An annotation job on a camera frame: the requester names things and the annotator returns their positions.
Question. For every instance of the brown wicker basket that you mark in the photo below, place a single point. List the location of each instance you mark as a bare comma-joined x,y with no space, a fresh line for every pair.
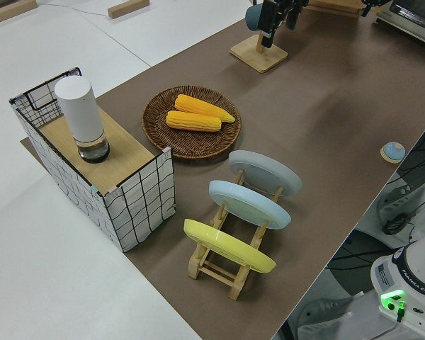
184,141

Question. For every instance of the wooden plate rack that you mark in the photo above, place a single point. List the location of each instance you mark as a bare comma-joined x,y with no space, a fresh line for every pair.
235,290

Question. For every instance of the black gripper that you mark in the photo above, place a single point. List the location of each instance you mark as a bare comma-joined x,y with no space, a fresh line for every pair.
287,4

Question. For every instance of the grey plate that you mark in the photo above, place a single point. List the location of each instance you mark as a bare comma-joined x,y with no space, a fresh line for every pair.
265,170

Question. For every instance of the grid-pattern storage box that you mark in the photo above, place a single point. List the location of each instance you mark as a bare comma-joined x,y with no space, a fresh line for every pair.
120,156

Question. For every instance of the yellow corn cob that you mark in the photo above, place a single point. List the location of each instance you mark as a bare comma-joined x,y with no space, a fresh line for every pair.
195,122
198,104

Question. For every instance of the white cylindrical bottle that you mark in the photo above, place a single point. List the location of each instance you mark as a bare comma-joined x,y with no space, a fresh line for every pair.
81,113

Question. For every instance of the brown table mat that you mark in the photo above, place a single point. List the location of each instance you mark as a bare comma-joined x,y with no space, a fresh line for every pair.
322,124

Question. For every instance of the dark blue mug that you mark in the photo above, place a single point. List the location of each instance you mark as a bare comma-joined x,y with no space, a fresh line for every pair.
253,17

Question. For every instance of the light blue plate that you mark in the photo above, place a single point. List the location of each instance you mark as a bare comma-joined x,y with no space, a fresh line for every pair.
248,205

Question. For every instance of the light wooden drawer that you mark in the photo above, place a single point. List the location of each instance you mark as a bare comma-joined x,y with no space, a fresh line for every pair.
340,7

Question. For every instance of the white toaster oven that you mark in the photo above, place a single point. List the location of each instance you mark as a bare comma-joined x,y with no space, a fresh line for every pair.
407,17

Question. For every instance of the wooden block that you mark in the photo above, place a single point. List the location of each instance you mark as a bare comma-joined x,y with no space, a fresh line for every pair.
127,8
10,12

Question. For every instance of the wooden mug stand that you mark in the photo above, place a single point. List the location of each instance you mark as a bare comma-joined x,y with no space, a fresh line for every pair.
258,56

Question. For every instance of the yellow plate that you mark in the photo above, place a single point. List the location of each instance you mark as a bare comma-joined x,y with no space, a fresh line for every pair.
226,244

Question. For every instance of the blue round bell button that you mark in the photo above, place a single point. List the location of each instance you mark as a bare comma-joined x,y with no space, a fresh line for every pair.
393,151

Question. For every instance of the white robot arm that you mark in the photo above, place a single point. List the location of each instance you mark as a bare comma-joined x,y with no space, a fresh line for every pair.
418,269

